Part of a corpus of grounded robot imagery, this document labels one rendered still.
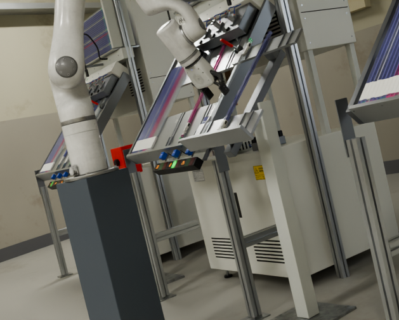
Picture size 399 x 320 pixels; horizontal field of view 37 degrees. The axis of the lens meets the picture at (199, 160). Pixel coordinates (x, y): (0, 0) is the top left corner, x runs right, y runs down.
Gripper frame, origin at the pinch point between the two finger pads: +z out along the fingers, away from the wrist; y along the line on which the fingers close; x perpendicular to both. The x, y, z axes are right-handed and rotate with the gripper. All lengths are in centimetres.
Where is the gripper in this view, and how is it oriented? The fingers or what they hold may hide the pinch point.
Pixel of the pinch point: (217, 93)
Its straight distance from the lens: 224.2
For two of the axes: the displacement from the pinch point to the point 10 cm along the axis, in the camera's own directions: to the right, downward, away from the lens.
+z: 6.0, 7.1, 3.7
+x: 5.3, -6.9, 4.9
